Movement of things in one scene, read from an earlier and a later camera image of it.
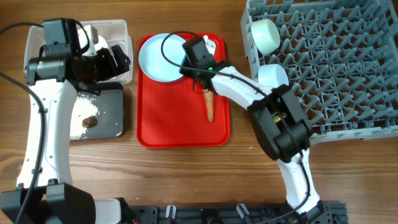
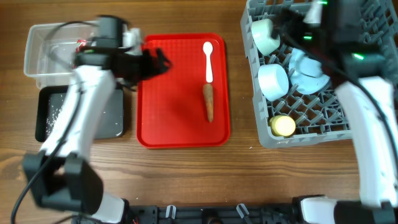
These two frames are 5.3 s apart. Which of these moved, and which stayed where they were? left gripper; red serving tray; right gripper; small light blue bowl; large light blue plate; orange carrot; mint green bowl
Moved: left gripper; right gripper; large light blue plate
Stayed: orange carrot; red serving tray; small light blue bowl; mint green bowl
